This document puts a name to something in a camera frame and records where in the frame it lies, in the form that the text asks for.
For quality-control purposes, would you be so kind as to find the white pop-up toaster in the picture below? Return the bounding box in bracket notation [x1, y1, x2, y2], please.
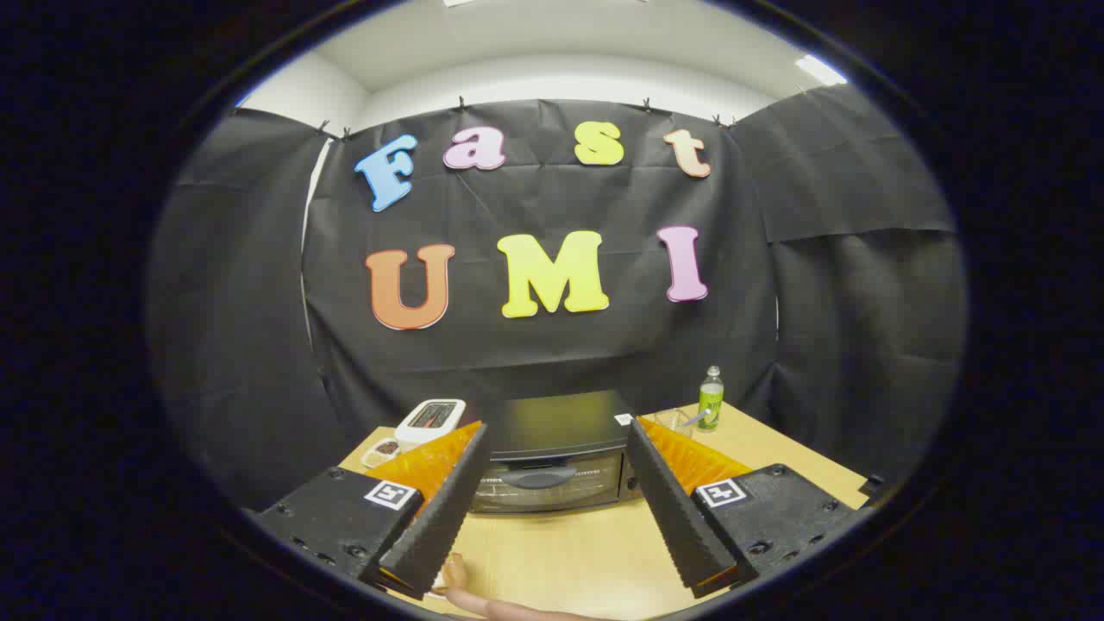
[395, 398, 467, 445]

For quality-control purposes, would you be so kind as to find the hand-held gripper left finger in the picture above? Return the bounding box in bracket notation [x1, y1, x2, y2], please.
[250, 420, 492, 602]

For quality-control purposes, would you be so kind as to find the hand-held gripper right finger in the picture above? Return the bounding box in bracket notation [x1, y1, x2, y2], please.
[625, 416, 863, 600]

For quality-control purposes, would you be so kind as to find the ceiling light panel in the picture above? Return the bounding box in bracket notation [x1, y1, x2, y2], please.
[795, 54, 848, 87]

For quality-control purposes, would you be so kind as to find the green drink bottle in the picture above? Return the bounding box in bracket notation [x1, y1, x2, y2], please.
[697, 366, 725, 432]

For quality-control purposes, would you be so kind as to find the black toaster oven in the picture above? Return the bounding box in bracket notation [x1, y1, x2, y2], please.
[470, 390, 643, 516]

